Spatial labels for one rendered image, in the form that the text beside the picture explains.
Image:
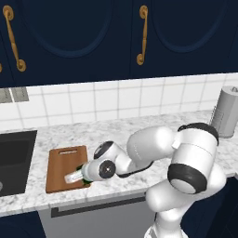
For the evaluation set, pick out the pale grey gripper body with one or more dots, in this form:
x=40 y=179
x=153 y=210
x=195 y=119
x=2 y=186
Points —
x=73 y=177

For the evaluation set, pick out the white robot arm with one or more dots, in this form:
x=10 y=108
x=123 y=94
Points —
x=192 y=155

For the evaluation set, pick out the green sponge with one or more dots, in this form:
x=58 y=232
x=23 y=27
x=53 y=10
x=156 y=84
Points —
x=86 y=182

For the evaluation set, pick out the brown wooden cutting board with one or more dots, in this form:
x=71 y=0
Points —
x=60 y=167

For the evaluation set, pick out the grey dishwasher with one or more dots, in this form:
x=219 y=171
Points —
x=99 y=221

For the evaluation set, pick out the black sink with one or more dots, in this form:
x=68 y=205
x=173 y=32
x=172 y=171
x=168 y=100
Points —
x=15 y=161

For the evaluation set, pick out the navy base cupboard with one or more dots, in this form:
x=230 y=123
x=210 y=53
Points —
x=214 y=214
x=20 y=225

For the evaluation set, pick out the grey wall socket plate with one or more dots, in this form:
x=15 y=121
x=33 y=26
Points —
x=19 y=94
x=4 y=95

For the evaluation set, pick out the navy wall cupboard door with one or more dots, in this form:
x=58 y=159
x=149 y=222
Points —
x=3 y=71
x=189 y=34
x=71 y=37

